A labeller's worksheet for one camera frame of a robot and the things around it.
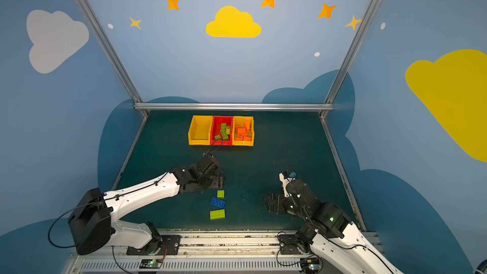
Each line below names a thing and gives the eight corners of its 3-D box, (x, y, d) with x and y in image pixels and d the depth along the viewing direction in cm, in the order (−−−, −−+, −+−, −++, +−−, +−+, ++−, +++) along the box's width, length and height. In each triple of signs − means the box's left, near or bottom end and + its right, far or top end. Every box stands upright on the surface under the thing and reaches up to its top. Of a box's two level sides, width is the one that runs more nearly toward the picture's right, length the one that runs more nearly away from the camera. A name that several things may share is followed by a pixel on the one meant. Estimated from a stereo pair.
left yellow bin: (188, 146, 106) (186, 140, 101) (194, 121, 118) (192, 115, 114) (210, 146, 106) (208, 140, 102) (213, 121, 118) (212, 115, 114)
